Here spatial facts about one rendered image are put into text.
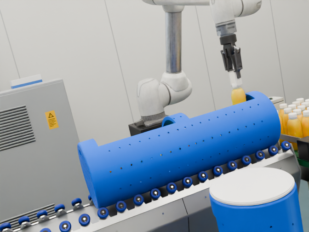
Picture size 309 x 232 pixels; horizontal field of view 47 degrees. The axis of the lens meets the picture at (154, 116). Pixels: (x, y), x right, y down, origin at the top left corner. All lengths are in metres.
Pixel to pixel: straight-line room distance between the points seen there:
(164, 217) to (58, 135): 1.71
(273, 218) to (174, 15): 1.39
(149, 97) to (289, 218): 1.24
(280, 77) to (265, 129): 3.87
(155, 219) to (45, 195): 1.77
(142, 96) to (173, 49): 0.34
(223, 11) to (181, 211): 0.88
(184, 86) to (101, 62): 2.19
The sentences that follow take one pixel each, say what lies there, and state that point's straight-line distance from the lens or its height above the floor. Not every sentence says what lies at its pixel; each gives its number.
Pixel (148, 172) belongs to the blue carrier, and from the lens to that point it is 1.43.
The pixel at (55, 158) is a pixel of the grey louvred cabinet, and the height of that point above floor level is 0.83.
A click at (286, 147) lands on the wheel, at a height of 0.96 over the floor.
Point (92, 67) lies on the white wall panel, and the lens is 4.34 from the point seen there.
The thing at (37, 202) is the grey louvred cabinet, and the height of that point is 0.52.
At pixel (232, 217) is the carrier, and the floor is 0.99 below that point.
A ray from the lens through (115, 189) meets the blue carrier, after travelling 1.42.
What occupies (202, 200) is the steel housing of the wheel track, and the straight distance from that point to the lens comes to 1.58.
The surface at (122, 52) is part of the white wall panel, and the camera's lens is 4.43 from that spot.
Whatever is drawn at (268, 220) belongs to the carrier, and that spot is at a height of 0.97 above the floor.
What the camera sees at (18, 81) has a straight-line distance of 3.16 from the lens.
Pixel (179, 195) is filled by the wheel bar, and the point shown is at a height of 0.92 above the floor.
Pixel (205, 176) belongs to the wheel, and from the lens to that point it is 1.58.
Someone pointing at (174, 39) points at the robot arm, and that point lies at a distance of 2.22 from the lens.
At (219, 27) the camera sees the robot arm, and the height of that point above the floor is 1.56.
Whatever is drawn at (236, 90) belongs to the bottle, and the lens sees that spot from 1.71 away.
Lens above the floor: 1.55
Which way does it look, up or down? 11 degrees down
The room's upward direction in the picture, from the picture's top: 13 degrees counter-clockwise
